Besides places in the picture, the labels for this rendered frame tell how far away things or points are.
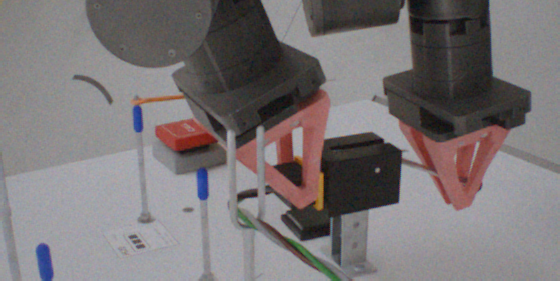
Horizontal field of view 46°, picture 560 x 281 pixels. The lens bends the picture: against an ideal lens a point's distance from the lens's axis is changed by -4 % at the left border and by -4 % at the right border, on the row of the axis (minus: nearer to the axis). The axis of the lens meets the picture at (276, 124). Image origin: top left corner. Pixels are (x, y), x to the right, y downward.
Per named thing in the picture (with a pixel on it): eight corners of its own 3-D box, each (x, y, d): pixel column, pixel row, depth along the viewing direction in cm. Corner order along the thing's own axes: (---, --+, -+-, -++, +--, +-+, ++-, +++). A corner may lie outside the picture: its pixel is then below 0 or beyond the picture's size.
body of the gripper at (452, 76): (459, 144, 44) (453, 34, 41) (381, 100, 53) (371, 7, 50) (535, 117, 46) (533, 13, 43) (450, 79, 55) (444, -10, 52)
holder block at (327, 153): (399, 203, 48) (403, 150, 46) (327, 218, 46) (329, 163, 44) (370, 181, 51) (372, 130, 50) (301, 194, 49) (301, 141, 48)
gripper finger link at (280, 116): (279, 246, 42) (217, 123, 38) (236, 201, 49) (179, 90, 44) (368, 188, 44) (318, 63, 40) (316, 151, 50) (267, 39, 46)
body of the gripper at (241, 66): (236, 147, 38) (178, 29, 34) (180, 97, 46) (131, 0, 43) (333, 88, 39) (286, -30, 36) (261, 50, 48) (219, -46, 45)
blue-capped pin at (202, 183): (221, 285, 47) (216, 170, 44) (200, 289, 47) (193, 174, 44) (214, 274, 48) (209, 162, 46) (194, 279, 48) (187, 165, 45)
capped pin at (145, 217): (158, 220, 56) (149, 94, 53) (144, 226, 55) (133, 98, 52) (148, 214, 57) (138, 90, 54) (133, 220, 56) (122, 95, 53)
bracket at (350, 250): (377, 272, 49) (381, 209, 47) (347, 279, 48) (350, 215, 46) (347, 243, 53) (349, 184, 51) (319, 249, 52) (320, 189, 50)
